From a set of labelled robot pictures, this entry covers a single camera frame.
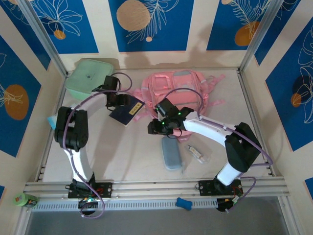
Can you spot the dark blue notebook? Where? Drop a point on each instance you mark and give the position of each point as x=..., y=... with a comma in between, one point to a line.
x=124, y=116

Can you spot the grey-blue pencil case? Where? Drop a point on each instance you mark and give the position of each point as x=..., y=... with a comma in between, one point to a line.
x=171, y=154

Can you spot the pink student backpack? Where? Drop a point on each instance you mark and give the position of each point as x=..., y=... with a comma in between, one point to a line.
x=185, y=85

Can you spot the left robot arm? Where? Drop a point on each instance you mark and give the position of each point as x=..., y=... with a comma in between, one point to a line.
x=71, y=129

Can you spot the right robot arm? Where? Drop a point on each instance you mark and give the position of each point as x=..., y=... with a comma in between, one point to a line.
x=207, y=129

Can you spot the mint green lunch bag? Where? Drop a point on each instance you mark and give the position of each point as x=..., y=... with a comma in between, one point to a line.
x=85, y=76

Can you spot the blue white tissue pack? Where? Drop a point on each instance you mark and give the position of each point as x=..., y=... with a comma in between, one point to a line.
x=51, y=121

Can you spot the small white bottle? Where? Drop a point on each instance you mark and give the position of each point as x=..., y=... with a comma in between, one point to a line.
x=195, y=151

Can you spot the clear plastic pouch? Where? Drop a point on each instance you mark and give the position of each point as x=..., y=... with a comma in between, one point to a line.
x=205, y=154

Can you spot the blue bone-shaped object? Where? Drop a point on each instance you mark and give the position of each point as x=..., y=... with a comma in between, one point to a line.
x=184, y=203

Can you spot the black controller board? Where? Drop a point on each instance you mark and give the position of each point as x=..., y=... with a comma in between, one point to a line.
x=223, y=204
x=88, y=203

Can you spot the green tape roll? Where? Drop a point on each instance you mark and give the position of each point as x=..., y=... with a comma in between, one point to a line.
x=20, y=198

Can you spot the aluminium table side rail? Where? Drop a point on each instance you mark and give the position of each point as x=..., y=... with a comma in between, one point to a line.
x=60, y=98
x=247, y=93

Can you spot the aluminium mounting rail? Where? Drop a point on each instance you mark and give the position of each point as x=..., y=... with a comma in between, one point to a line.
x=156, y=187

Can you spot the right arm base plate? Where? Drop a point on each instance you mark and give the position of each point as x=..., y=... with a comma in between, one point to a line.
x=205, y=187

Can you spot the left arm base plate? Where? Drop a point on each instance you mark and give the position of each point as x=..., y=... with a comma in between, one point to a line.
x=105, y=189

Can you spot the aluminium frame post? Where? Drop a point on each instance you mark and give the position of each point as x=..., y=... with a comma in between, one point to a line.
x=42, y=34
x=261, y=34

